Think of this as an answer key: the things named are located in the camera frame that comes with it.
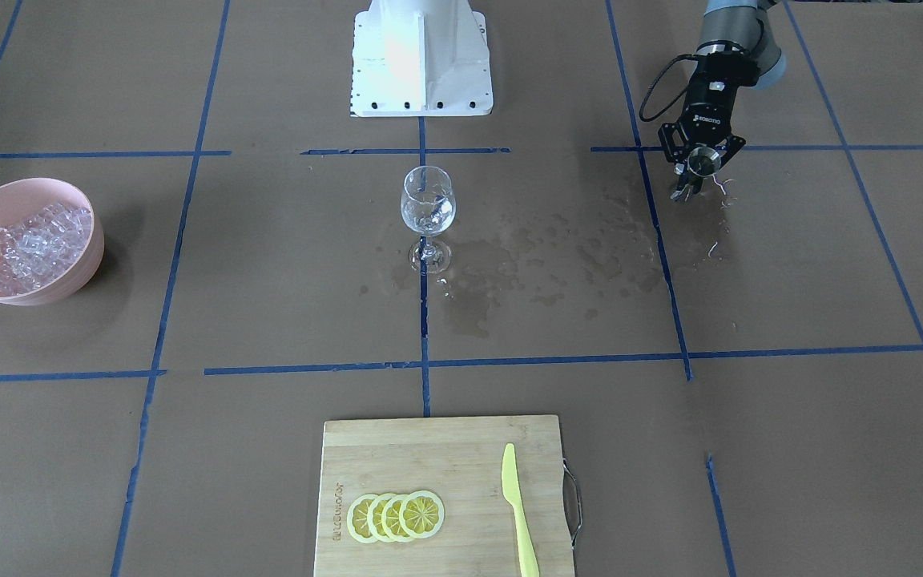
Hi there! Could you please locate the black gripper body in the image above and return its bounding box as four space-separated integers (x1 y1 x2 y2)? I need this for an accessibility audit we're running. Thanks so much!
659 54 748 176

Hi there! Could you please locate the clear wine glass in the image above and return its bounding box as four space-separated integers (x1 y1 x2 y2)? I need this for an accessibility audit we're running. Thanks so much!
400 165 457 275

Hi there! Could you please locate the pink bowl of ice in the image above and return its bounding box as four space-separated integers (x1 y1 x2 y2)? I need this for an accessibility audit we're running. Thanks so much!
0 178 105 306

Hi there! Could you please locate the steel cocktail jigger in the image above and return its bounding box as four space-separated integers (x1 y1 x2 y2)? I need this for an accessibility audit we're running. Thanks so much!
686 146 723 178

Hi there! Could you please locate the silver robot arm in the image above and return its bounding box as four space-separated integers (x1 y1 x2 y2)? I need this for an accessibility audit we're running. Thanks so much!
657 1 787 200

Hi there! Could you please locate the bamboo cutting board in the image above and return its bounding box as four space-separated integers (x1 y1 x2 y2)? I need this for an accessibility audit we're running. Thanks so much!
312 415 575 576

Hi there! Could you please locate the yellow plastic knife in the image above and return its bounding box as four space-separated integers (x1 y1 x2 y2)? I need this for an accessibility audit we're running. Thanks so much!
499 442 541 576

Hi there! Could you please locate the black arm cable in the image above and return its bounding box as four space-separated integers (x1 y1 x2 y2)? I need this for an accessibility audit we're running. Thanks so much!
638 53 699 123

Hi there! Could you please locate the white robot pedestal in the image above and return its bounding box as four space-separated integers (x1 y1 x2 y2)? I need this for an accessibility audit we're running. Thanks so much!
349 1 494 118

